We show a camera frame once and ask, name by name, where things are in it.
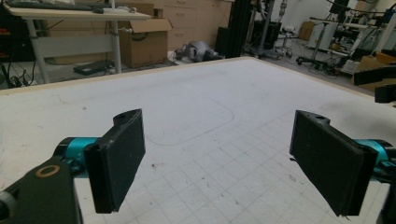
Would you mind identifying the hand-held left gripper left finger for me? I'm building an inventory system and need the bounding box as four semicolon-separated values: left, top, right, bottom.
83;108;147;215

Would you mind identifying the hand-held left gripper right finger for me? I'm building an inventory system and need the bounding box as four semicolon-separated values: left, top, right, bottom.
289;109;378;217

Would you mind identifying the brown cardboard box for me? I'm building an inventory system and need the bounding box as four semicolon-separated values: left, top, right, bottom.
352;51;396;93

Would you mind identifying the wheeled metal stand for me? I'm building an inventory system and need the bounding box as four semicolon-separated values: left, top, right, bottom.
295;17;341;70

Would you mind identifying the black flat device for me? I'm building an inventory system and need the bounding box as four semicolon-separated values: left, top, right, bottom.
73;60;115;77

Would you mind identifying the white grid mat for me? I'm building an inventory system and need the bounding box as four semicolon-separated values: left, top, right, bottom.
0;57;396;224

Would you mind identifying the open cardboard box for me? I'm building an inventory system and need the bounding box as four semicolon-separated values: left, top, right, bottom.
119;18;173;68

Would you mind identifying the white desk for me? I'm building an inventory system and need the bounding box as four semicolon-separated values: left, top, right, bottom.
3;4;152;84

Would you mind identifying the black keyboard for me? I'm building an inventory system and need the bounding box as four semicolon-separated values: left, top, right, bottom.
6;0;106;14

